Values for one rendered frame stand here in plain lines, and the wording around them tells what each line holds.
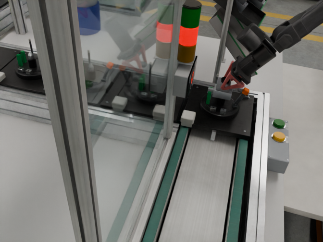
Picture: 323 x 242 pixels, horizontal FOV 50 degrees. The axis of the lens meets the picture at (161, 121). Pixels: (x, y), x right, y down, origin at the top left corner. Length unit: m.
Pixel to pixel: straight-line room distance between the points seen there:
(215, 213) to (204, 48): 1.05
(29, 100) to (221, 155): 0.71
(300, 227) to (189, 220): 1.34
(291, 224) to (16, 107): 1.64
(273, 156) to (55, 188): 0.70
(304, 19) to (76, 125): 0.87
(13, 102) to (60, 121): 1.03
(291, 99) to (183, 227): 0.86
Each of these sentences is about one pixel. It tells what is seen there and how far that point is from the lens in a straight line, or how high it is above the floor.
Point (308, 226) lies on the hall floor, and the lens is 2.29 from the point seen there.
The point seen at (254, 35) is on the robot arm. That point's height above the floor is 1.27.
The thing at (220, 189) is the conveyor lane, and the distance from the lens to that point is 1.08.
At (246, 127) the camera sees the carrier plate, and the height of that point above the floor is 0.97.
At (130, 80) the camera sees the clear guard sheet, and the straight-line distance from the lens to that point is 0.57.
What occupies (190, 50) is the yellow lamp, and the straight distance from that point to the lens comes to 0.93.
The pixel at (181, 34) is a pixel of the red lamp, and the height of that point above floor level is 1.34.
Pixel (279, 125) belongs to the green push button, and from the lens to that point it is 1.27.
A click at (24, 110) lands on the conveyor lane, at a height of 0.90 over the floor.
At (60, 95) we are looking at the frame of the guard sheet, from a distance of 0.36.
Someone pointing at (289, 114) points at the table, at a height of 0.86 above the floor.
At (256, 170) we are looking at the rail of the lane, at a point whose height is 0.96.
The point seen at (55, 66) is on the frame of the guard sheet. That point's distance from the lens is 0.34.
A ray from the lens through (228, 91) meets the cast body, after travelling 1.21.
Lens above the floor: 1.75
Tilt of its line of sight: 41 degrees down
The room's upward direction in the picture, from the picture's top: 4 degrees clockwise
